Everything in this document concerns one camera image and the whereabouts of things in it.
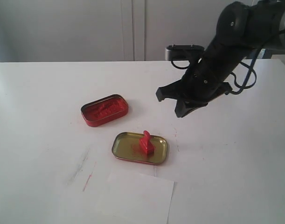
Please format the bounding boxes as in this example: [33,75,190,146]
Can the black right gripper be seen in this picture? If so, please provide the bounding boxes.
[155,43,232,118]

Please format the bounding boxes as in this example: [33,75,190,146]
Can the red stamp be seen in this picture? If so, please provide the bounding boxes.
[139,130,155,155]

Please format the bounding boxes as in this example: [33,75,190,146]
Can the red ink pad tin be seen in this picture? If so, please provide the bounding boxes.
[81,94,129,127]

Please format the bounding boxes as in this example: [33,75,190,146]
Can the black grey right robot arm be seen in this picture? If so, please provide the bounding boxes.
[156,0,285,118]

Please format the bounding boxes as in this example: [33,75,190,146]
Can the gold tin lid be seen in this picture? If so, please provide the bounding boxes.
[111,132,168,166]

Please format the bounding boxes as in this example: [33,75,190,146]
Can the white paper sheet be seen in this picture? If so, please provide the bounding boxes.
[95,169,174,224]

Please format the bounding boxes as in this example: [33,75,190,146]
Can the white cabinet doors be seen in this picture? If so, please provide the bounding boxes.
[0,0,229,62]

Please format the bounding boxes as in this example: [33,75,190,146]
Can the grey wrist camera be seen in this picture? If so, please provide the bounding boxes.
[165,44,205,61]

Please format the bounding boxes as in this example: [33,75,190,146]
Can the black camera cable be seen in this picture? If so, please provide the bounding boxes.
[171,48,266,94]

